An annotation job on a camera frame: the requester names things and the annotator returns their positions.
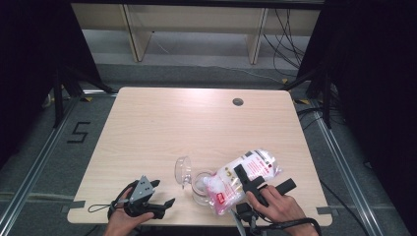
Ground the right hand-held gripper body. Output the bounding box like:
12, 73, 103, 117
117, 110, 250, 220
230, 202, 264, 236

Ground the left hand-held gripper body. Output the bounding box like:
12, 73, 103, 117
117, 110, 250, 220
123, 175, 166, 220

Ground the red and white sugar pouch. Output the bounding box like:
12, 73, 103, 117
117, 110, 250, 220
203, 148, 283, 216

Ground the clear glass jar with lid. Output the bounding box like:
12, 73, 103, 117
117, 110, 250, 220
174, 155, 218, 207

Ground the person's right hand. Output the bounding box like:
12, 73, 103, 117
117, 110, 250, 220
245, 184, 319, 236

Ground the person's left hand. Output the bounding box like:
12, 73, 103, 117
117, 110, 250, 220
106, 186, 155, 233

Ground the gray tape strip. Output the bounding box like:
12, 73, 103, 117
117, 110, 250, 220
316, 206, 338, 216
60, 200, 87, 213

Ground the black metal stand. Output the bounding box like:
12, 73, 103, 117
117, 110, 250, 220
279, 68, 334, 131
52, 65, 116, 129

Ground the black curtain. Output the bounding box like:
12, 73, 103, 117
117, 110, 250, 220
0, 0, 103, 169
296, 0, 417, 236

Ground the beige wooden shelf unit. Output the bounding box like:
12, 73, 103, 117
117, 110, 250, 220
70, 3, 323, 65

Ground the black wrist strap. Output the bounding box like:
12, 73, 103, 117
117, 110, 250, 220
107, 180, 141, 219
262, 217, 324, 236

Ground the thin black lanyard cord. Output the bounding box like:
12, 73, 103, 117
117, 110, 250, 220
88, 203, 114, 213

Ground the aluminium floor rail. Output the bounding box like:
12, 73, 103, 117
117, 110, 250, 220
311, 104, 386, 236
0, 94, 84, 236

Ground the black floor cable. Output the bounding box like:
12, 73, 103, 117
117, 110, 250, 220
319, 179, 372, 236

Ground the thin white cable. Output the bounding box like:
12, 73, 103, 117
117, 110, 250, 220
150, 30, 285, 85

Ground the bundle of black cables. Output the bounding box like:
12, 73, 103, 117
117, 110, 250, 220
263, 8, 311, 79

